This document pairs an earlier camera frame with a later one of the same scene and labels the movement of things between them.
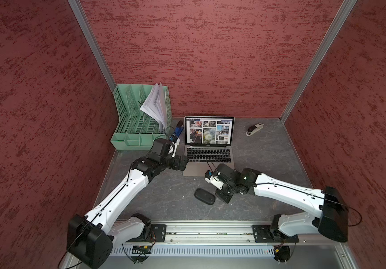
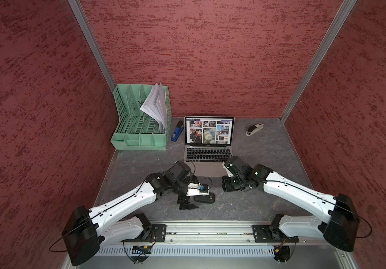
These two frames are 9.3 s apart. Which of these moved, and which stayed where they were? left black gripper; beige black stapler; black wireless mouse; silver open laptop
Moved: left black gripper
Stayed: black wireless mouse; silver open laptop; beige black stapler
